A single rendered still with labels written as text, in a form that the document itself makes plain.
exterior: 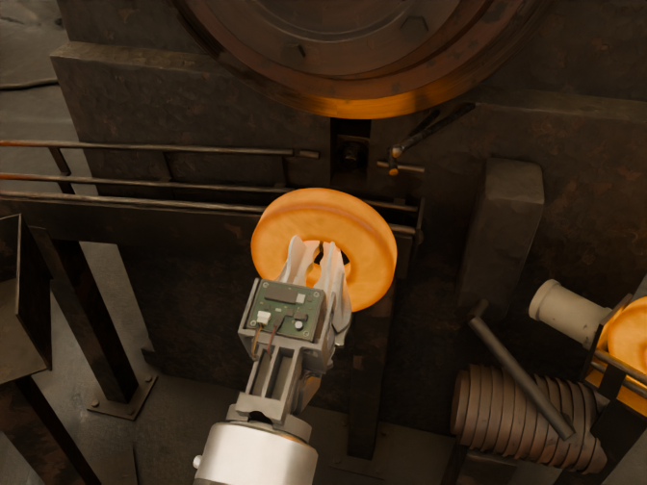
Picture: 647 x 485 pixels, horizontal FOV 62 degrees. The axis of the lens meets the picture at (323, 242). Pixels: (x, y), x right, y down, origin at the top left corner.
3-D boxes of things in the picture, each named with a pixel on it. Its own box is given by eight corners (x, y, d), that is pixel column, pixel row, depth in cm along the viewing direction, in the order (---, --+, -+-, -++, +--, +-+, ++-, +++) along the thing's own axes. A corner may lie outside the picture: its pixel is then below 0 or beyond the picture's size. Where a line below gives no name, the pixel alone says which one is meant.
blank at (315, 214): (245, 183, 55) (233, 202, 53) (395, 187, 52) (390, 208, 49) (272, 289, 65) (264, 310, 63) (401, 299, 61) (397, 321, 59)
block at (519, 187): (456, 268, 93) (484, 149, 76) (504, 276, 91) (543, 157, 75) (452, 315, 85) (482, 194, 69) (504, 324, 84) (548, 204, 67)
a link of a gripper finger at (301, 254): (323, 202, 52) (298, 286, 47) (326, 235, 57) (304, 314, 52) (292, 197, 52) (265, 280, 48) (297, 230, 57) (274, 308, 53)
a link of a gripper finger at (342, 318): (359, 275, 52) (340, 361, 48) (359, 282, 54) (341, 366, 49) (312, 267, 53) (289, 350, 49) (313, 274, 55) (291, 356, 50)
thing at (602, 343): (607, 349, 74) (628, 292, 67) (610, 351, 74) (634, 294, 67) (579, 380, 70) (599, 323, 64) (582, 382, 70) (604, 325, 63)
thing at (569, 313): (548, 302, 77) (556, 270, 74) (609, 336, 72) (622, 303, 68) (524, 323, 74) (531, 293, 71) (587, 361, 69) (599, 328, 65)
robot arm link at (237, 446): (310, 513, 45) (202, 485, 47) (323, 452, 47) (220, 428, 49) (299, 501, 37) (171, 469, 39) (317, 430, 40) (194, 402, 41)
